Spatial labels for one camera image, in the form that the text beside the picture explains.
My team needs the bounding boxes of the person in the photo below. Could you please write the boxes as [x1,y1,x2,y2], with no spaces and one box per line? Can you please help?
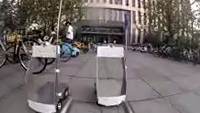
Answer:
[62,20,76,46]

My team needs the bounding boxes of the building with glass entrance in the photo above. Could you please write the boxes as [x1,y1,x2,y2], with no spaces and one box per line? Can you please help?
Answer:
[72,0,160,48]

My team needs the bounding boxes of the row of parked bicycles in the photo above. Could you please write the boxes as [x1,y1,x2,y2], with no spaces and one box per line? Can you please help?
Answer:
[129,40,200,64]
[0,27,100,78]

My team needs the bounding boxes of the grey slab paved plaza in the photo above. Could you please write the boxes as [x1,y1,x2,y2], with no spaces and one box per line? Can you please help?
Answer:
[0,40,200,113]

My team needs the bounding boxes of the group of trees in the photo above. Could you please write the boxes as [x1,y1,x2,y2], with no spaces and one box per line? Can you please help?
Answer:
[141,0,200,51]
[0,0,86,43]

